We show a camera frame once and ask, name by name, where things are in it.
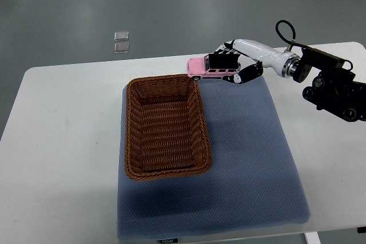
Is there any white table leg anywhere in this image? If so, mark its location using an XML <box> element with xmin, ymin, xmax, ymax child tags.
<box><xmin>304</xmin><ymin>231</ymin><xmax>321</xmax><ymax>244</ymax></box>

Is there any pink toy car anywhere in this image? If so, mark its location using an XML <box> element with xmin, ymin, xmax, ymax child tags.
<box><xmin>186</xmin><ymin>54</ymin><xmax>241</xmax><ymax>81</ymax></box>

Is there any brown wicker basket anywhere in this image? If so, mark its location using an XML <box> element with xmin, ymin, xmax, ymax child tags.
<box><xmin>124</xmin><ymin>74</ymin><xmax>213</xmax><ymax>181</ymax></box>

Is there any upper metal floor plate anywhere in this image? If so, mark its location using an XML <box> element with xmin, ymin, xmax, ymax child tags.
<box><xmin>114</xmin><ymin>31</ymin><xmax>129</xmax><ymax>41</ymax></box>

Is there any blue-grey padded mat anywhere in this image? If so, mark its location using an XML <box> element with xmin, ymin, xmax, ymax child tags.
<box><xmin>117</xmin><ymin>77</ymin><xmax>311</xmax><ymax>241</ymax></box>

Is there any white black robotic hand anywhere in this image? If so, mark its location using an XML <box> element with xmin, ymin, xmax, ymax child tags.
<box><xmin>215</xmin><ymin>39</ymin><xmax>300</xmax><ymax>84</ymax></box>

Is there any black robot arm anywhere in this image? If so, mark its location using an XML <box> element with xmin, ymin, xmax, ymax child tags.
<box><xmin>275</xmin><ymin>20</ymin><xmax>365</xmax><ymax>122</ymax></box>

